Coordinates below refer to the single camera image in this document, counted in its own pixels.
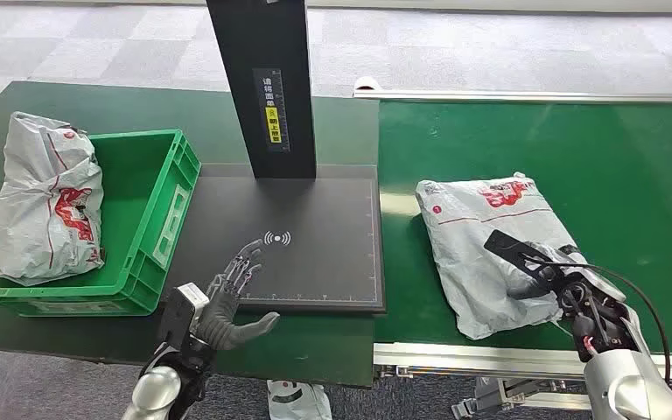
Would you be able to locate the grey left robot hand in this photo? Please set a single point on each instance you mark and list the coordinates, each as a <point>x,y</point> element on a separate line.
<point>226,330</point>

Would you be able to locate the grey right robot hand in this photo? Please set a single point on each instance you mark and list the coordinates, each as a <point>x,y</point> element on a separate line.
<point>585,269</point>

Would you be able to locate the white courier package red logo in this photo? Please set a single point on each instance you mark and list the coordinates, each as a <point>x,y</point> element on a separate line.
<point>469,255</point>
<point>34,214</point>

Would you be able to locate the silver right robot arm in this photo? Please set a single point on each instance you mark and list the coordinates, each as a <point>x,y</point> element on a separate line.
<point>631,388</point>

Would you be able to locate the green conveyor belt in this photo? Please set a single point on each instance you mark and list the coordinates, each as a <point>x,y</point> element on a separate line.
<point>631,174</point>

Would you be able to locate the black inbound scanner machine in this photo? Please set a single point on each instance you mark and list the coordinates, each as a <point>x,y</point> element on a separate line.
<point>313,261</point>

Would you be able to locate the white plastic bag black print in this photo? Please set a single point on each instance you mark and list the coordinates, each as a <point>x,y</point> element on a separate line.
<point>298,406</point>

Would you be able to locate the green plastic crate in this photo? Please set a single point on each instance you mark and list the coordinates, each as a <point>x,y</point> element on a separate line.
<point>133,191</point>

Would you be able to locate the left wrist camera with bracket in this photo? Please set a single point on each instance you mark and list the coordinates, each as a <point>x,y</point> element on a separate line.
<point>180,310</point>

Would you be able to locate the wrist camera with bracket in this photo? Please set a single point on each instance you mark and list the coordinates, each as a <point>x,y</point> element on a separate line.
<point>180,310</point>
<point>504,243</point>

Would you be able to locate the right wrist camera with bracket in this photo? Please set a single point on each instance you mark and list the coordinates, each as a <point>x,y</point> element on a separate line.
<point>504,243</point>

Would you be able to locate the aluminium conveyor frame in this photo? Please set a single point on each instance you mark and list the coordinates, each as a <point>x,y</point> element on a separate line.
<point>458,358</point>

